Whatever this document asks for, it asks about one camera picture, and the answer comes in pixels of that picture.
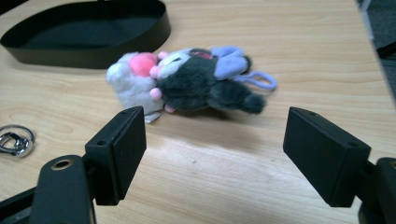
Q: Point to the black key rack with tray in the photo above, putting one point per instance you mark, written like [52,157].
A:
[93,59]

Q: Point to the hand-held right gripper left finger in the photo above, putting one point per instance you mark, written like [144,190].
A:
[118,155]

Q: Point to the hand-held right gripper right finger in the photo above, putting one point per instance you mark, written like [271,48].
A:
[327,155]

